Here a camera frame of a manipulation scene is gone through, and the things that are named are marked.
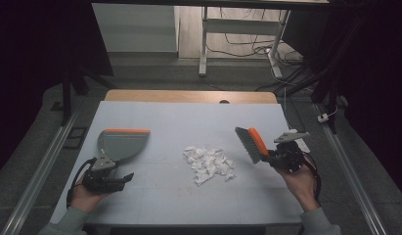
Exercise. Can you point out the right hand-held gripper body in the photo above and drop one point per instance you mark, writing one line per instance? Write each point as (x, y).
(288, 156)

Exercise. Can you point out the white paper scraps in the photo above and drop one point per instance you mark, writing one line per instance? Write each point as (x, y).
(208, 164)

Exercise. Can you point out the black stand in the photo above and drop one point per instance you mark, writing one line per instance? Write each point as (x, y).
(332, 98)
(66, 98)

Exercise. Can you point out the small white adapter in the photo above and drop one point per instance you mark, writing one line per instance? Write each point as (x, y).
(323, 117)

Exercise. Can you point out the grey dustpan with orange edge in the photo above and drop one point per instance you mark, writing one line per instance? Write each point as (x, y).
(123, 143)

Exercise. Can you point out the aluminium rail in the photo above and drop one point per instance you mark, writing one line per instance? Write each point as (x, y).
(42, 169)
(351, 169)

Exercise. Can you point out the white cabinet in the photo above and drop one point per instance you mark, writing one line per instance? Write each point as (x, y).
(136, 29)

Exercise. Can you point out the wooden table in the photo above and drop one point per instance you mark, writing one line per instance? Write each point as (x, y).
(188, 96)

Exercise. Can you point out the white power strip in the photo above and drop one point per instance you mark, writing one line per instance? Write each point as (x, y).
(304, 147)

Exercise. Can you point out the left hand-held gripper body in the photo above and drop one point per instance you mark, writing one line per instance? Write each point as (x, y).
(102, 182)

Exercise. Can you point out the white board mat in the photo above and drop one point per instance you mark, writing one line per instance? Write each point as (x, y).
(175, 120)

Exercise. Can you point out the white desk frame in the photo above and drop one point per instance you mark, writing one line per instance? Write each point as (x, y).
(241, 26)

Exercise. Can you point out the black table grommet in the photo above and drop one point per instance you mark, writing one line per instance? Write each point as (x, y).
(224, 101)

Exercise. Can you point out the person's right hand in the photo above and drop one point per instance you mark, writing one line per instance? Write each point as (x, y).
(301, 186)

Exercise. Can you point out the black rectangular floor frame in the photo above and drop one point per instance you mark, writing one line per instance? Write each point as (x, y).
(75, 138)

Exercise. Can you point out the person's left hand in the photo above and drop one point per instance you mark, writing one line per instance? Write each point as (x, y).
(86, 200)

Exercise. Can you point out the orange brush with grey bristles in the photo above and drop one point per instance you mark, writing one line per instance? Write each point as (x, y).
(252, 145)

